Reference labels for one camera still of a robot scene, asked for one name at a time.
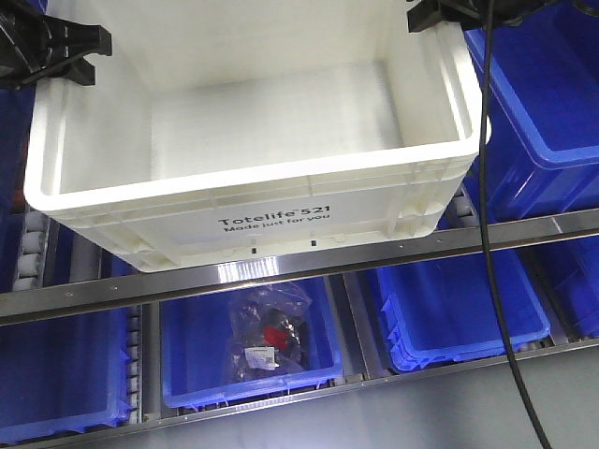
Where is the white roller track lower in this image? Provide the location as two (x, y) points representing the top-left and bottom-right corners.
(126, 306), (142, 425)

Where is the clear bag of parts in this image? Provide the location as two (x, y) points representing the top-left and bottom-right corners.
(227, 282), (313, 383)

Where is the blue bin far right lower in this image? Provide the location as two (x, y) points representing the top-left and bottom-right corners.
(533, 236), (598, 338)

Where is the blue bin lower left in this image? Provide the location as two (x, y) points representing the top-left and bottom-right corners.
(1, 309), (131, 444)

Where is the black cable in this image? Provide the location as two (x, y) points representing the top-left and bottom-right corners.
(476, 0), (553, 449)

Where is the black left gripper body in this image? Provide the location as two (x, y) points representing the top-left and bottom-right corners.
(1, 8), (51, 89)

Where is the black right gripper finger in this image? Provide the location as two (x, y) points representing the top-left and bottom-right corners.
(406, 0), (468, 33)

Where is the blue bin far left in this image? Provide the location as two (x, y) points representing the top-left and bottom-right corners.
(1, 88), (36, 293)

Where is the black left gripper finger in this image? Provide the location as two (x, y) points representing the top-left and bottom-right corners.
(44, 16), (112, 60)
(27, 58), (95, 87)

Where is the white roller track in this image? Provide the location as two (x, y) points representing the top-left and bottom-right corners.
(126, 306), (142, 425)
(12, 210), (51, 292)
(446, 185), (479, 228)

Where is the large blue bin upper right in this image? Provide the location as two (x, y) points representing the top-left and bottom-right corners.
(486, 1), (598, 222)

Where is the white roller track left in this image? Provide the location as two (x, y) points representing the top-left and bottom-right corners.
(12, 210), (51, 292)

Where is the blue bin with bag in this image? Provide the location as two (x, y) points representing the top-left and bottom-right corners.
(161, 278), (343, 410)

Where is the white Totelife plastic crate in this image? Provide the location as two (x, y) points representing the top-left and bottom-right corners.
(24, 1), (481, 272)

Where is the grey metal shelf rack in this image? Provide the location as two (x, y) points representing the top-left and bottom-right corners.
(0, 205), (599, 445)

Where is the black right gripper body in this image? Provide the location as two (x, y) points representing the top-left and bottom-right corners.
(440, 0), (556, 31)

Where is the white roller track right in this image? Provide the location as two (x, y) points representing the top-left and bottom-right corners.
(446, 185), (479, 228)

